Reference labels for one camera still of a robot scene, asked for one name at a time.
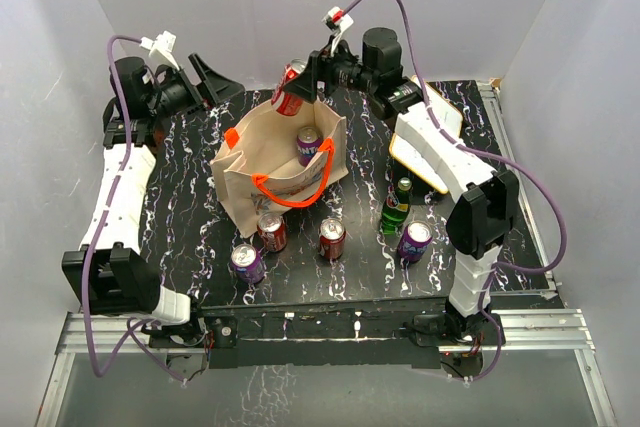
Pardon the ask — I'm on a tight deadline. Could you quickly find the canvas bag with orange handles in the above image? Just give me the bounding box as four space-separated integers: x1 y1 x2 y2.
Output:
210 101 348 238

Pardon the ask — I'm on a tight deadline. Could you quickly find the purple fanta can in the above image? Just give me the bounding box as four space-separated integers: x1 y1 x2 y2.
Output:
296 126 323 167
397 221 432 263
230 244 265 285

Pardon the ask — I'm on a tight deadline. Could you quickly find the black marble pattern mat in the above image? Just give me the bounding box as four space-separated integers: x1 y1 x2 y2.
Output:
82 79 564 311

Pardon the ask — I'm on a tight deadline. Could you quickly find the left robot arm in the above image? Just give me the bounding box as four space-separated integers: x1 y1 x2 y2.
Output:
61 53 244 346

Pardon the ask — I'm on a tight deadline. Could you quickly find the green glass bottle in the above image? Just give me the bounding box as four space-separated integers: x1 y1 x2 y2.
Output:
380 177 412 235

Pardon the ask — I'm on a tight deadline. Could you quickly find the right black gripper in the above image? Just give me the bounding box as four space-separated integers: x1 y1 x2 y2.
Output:
283 36 377 104

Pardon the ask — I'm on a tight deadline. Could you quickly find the purple cable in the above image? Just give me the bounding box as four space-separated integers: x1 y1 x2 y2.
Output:
337 0 569 381
81 34 187 384

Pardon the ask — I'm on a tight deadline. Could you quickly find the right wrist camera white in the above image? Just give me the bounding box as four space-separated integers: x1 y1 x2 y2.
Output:
323 6 354 56

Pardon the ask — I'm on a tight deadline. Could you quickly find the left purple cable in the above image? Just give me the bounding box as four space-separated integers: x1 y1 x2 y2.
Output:
81 34 187 384

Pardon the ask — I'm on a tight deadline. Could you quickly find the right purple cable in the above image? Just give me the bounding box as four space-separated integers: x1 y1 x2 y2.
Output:
337 0 569 381

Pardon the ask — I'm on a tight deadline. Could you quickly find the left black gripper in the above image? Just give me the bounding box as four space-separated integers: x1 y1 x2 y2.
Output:
146 55 243 121

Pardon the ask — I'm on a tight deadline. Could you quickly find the small whiteboard with orange frame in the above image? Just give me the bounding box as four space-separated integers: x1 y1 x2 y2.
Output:
389 83 463 194

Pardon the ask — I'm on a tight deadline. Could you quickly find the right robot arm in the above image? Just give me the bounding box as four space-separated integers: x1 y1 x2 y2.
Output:
281 27 519 344

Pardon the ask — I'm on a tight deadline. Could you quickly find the red coke can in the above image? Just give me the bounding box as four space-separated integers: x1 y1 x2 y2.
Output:
257 212 287 253
319 217 346 261
270 58 308 117

